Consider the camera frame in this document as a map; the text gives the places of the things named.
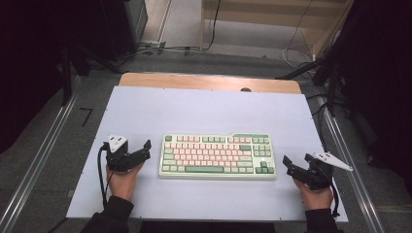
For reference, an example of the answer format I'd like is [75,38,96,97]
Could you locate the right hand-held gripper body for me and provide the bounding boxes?
[304,151,354,191]

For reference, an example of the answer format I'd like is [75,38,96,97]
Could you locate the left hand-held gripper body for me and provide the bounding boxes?
[105,135,132,173]

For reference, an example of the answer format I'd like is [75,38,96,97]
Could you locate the green and cream keyboard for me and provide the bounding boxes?
[157,132,278,181]

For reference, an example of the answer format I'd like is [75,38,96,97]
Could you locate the person's right hand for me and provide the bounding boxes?
[292,178,334,212]

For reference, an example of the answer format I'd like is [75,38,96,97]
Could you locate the wooden table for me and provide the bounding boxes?
[118,72,303,95]

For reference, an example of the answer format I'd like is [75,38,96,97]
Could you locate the black metal stand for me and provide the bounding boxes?
[275,54,346,118]
[60,43,122,107]

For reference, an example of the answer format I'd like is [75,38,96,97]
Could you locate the grey power strip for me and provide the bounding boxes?
[139,40,167,50]

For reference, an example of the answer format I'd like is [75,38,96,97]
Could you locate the black cabinet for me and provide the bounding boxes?
[99,0,150,63]

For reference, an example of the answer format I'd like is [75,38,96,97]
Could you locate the black curtain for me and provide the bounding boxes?
[0,0,110,154]
[334,0,412,197]

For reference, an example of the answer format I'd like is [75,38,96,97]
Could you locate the light wooden shelf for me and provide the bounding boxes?
[199,0,356,62]

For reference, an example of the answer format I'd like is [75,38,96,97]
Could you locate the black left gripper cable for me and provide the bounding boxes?
[97,144,115,208]

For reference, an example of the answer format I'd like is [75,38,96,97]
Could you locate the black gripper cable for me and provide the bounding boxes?
[329,181,341,217]
[97,144,115,208]

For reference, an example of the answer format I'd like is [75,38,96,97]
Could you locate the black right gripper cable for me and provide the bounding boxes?
[329,181,341,217]

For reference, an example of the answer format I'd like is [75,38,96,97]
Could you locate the aluminium floor rail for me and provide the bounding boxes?
[317,95,387,233]
[0,91,82,233]

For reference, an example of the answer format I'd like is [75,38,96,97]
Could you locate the bundle of floor cables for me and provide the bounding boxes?
[115,44,202,67]

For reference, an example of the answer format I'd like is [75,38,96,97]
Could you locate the white floor cable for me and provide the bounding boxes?
[281,0,318,72]

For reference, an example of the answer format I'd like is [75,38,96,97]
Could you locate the black hanging cable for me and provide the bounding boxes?
[205,0,223,51]

